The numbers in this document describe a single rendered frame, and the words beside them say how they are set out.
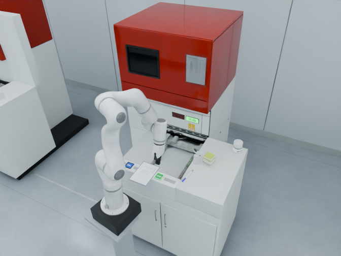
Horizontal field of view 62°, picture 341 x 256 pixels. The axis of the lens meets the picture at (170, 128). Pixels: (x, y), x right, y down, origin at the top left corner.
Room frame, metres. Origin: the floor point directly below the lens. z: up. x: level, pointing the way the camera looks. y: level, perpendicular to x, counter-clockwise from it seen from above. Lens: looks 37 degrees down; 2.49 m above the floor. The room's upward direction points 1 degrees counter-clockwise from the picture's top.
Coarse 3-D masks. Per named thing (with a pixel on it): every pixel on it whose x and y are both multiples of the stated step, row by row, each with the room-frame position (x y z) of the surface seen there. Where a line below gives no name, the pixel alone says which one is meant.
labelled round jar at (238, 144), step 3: (234, 141) 1.70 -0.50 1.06; (237, 141) 1.70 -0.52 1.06; (240, 141) 1.70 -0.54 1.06; (234, 144) 1.68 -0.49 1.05; (237, 144) 1.66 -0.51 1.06; (240, 144) 1.66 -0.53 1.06; (234, 147) 1.67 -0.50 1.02; (237, 147) 1.66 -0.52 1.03; (240, 147) 1.66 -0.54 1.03; (234, 150) 1.67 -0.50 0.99; (237, 150) 1.66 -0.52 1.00; (240, 150) 1.66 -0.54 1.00; (237, 153) 1.66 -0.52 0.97
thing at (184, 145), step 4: (168, 140) 1.95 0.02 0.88; (180, 140) 1.94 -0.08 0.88; (168, 144) 1.92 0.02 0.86; (172, 144) 1.90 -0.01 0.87; (176, 144) 1.89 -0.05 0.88; (180, 144) 1.89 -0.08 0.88; (184, 144) 1.89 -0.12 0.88; (188, 144) 1.89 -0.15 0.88; (192, 144) 1.89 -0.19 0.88; (184, 148) 1.85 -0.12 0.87; (188, 148) 1.83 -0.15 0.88; (192, 148) 1.83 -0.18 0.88; (196, 148) 1.83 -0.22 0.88
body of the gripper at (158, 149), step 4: (156, 144) 1.43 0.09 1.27; (160, 144) 1.44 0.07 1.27; (164, 144) 1.49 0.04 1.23; (156, 148) 1.42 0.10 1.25; (160, 148) 1.43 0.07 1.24; (152, 152) 1.42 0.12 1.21; (156, 152) 1.41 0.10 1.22; (160, 152) 1.43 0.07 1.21; (152, 156) 1.42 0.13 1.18; (156, 156) 1.40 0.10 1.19
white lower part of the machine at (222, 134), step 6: (228, 114) 2.42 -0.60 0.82; (228, 120) 2.45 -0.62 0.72; (132, 126) 2.25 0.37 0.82; (222, 126) 2.25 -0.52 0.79; (228, 126) 2.47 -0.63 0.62; (132, 132) 2.25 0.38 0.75; (138, 132) 2.22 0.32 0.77; (144, 132) 2.18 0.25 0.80; (150, 132) 2.15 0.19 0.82; (222, 132) 2.27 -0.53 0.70; (132, 138) 2.25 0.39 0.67; (138, 138) 2.22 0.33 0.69; (216, 138) 2.10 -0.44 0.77; (222, 138) 2.30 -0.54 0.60; (132, 144) 2.26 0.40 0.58
